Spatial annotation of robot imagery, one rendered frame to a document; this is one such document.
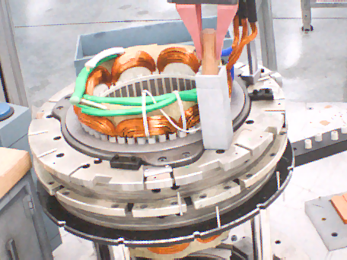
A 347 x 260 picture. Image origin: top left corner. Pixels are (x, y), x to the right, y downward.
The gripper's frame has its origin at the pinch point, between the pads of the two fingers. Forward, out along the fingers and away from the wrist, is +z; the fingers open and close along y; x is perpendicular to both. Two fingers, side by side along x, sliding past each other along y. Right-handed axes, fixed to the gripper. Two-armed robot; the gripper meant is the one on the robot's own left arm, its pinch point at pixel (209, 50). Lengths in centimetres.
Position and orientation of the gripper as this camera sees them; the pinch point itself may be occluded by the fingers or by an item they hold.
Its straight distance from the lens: 87.6
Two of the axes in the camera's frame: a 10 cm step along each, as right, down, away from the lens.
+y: 9.9, 0.3, -1.1
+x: 1.1, -4.8, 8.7
